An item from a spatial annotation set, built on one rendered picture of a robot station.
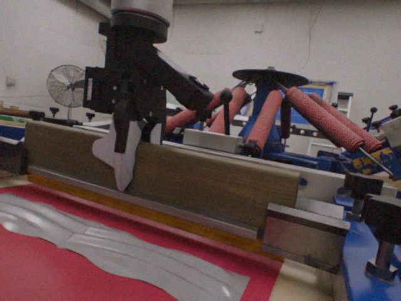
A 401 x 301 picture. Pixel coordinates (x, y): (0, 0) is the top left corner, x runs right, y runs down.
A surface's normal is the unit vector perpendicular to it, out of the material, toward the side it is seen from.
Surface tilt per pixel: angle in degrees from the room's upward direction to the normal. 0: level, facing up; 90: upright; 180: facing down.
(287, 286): 0
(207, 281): 30
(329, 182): 90
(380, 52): 90
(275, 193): 90
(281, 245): 90
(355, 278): 0
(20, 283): 0
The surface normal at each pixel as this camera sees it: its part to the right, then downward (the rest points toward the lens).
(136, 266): -0.07, -0.79
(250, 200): -0.39, 0.06
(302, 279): 0.14, -0.98
